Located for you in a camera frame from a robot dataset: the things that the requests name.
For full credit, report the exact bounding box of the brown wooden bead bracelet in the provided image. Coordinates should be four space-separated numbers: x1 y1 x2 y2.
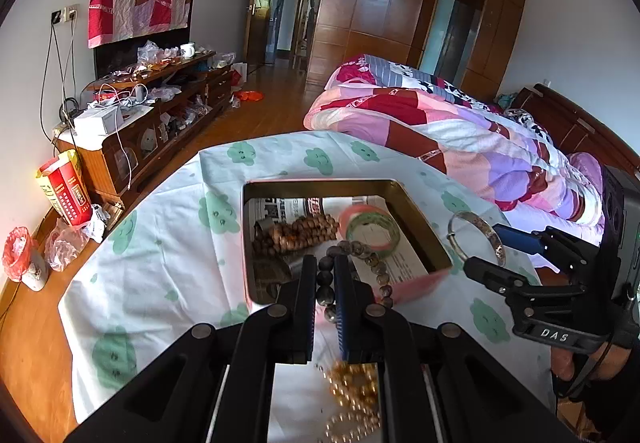
251 213 341 256

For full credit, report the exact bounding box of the white charger cable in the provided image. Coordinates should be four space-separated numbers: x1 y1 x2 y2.
97 82 151 188

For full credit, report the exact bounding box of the wooden door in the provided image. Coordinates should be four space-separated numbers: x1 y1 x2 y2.
245 0 281 74

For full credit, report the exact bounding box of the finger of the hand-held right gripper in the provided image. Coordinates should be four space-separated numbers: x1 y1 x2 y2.
462 257 586 309
492 223 601 274

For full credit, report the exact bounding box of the black power cable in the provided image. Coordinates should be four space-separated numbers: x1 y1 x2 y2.
39 20 58 136

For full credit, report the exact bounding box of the red patchwork television cover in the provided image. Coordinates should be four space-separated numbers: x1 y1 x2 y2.
88 0 196 48

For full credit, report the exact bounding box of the wall power socket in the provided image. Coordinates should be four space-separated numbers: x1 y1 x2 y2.
51 4 80 24

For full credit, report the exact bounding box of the dark stone bead bracelet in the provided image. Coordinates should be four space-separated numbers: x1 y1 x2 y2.
315 240 396 324

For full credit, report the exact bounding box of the gold bead bracelet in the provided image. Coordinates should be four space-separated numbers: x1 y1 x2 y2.
320 360 383 443

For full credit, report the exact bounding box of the wooden wardrobe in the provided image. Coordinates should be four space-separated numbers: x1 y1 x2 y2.
257 0 531 96

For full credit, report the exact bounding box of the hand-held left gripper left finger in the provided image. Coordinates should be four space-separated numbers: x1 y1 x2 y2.
65 255 321 443

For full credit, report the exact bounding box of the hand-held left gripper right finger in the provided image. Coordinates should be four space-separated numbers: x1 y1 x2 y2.
335 255 576 443

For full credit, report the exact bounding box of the white cardboard box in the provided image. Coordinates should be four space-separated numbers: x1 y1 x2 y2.
73 105 121 136

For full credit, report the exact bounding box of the green jade bangle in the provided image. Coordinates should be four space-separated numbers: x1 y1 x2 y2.
346 212 401 251

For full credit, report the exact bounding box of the bin with red liner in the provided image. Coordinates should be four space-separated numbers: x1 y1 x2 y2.
2 225 50 292

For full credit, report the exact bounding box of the red and yellow bag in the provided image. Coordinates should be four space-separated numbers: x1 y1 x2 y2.
35 149 93 228

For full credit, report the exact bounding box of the pink patchwork quilt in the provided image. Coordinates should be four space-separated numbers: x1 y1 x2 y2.
303 54 606 229

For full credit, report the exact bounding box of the person's right hand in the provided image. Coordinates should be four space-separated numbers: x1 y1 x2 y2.
551 348 576 381

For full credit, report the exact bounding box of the white cloth with green clouds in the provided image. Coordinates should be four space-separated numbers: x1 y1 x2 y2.
59 130 543 443

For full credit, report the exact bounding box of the glass sliding door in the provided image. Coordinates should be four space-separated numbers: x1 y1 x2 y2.
420 0 488 86

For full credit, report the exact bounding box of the black television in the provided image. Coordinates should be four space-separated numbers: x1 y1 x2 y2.
94 40 151 78

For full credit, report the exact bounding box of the grey power cable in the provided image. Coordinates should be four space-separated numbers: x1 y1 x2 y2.
59 19 80 146

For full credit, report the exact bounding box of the wooden television cabinet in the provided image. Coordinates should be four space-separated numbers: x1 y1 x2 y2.
54 50 233 196

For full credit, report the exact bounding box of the pink pillow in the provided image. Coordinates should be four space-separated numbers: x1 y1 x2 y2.
565 152 606 204

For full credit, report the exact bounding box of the wooden headboard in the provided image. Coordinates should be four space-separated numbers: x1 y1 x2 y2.
510 83 640 184

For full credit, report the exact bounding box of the pink tin box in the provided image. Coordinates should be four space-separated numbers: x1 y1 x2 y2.
241 179 453 319

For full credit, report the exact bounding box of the crumpled clear plastic bag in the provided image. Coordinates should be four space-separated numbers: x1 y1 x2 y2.
45 218 91 272

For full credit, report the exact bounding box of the black and white pillow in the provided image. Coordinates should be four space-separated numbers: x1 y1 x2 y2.
505 108 553 144

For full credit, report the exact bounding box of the silver bangle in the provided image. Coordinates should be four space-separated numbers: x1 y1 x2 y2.
446 210 507 269

